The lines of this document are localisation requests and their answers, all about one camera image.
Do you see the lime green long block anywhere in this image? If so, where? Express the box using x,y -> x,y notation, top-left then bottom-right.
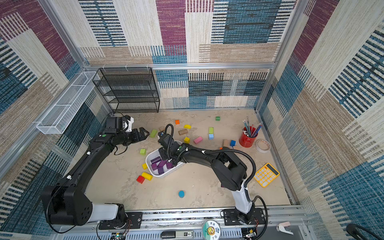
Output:
150,129 -> 158,138

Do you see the lime green small cube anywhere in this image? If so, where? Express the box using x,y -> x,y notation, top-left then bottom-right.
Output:
140,149 -> 147,156

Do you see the purple cube block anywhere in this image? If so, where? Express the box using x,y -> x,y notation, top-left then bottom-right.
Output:
158,167 -> 165,175

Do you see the dark wood grain block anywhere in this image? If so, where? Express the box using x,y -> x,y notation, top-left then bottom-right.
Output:
178,129 -> 188,136

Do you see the yellow calculator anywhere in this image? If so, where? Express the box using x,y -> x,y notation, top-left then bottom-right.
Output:
254,163 -> 280,188

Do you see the natural wood tall block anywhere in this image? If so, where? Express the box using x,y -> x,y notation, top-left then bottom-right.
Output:
223,139 -> 231,148

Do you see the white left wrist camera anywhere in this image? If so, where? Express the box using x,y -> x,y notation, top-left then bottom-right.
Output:
122,115 -> 134,132

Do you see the purple cylinder block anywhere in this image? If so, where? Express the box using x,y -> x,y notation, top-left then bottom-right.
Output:
151,156 -> 162,164

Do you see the round green sticker badge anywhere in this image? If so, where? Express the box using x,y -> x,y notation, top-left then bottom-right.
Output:
202,220 -> 222,240

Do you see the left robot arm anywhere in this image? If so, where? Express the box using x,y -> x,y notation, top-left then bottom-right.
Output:
41,115 -> 150,229

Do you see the red pencil bucket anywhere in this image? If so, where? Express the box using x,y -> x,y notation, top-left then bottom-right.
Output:
239,126 -> 258,148

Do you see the black wire mesh shelf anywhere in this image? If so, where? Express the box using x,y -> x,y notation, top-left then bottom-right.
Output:
92,67 -> 160,113

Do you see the pink rectangular block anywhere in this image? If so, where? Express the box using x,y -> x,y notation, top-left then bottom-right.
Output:
194,137 -> 203,144

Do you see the yellow cylinder block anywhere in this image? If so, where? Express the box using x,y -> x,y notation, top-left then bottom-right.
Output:
142,172 -> 153,181

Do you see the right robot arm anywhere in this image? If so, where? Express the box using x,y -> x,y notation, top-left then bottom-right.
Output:
158,124 -> 268,225

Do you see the purple rectangular block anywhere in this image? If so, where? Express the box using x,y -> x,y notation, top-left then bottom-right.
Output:
158,160 -> 167,168

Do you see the purple cube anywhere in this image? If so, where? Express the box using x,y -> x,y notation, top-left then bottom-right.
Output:
151,163 -> 158,171
167,163 -> 174,170

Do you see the white plastic storage bin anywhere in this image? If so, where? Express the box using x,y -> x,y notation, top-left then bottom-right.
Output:
146,149 -> 185,178

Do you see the white wire mesh basket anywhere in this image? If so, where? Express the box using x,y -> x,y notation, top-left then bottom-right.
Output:
37,72 -> 96,135

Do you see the tape roll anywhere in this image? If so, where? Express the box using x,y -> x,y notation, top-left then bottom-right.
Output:
255,139 -> 271,153

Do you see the red cube block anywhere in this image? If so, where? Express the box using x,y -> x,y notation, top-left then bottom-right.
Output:
137,176 -> 146,184

